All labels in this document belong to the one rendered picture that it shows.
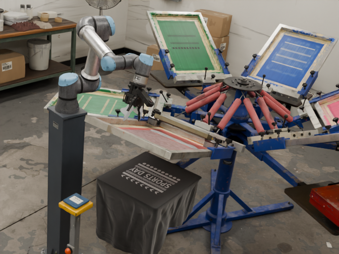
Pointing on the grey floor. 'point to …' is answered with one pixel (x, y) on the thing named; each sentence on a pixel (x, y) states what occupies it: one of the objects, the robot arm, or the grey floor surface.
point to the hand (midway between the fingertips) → (132, 121)
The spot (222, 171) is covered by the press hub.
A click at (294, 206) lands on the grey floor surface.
